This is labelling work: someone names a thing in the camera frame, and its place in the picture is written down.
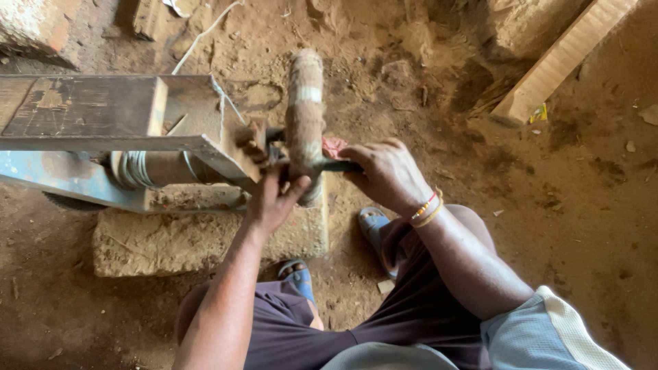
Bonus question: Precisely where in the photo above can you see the person's left hand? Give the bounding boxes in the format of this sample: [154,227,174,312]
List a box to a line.
[245,166,313,235]

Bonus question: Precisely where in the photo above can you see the person's right hand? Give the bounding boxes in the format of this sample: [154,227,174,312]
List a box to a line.
[338,137,437,220]

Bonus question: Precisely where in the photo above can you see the dark metal chisel blade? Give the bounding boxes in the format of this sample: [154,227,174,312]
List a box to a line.
[266,157,364,174]

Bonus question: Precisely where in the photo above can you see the blue sandal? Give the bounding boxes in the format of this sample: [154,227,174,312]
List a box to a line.
[358,207,400,281]
[278,258,317,305]

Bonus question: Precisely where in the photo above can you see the yellow thread wristband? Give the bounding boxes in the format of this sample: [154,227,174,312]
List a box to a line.
[412,188,444,229]

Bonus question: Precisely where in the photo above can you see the red cloth scrap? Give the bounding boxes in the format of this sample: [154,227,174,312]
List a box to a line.
[322,136,349,159]

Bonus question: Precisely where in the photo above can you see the dusty grinding wheel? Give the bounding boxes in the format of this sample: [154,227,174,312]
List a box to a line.
[285,49,326,207]

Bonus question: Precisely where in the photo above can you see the large stone block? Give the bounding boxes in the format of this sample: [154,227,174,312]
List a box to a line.
[93,175,330,278]

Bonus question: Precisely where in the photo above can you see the dusty motor cylinder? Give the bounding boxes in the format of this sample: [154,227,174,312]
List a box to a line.
[109,150,227,190]

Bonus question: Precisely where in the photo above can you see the dark purple shorts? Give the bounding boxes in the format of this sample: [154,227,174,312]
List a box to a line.
[246,218,495,370]

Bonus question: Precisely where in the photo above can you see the toothed circular saw blade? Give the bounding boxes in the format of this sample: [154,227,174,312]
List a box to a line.
[42,192,109,212]

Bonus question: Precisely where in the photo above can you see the dusty rubble stone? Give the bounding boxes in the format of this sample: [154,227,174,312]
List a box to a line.
[483,0,593,63]

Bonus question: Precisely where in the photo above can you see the light wooden plank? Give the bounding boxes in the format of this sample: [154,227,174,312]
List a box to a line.
[490,0,638,127]

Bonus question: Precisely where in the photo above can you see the light blue shirt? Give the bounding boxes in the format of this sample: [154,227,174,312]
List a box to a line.
[321,285,633,370]

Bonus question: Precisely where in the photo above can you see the weathered red brick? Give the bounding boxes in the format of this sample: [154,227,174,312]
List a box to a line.
[0,0,84,71]

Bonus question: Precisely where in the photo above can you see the red beaded bracelet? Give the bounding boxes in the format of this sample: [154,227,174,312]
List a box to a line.
[409,191,438,221]

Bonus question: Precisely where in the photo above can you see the rusty metal machine frame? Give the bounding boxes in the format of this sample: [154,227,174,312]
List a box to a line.
[0,74,264,214]

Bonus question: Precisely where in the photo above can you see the white cable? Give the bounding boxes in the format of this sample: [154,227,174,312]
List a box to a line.
[171,0,245,76]

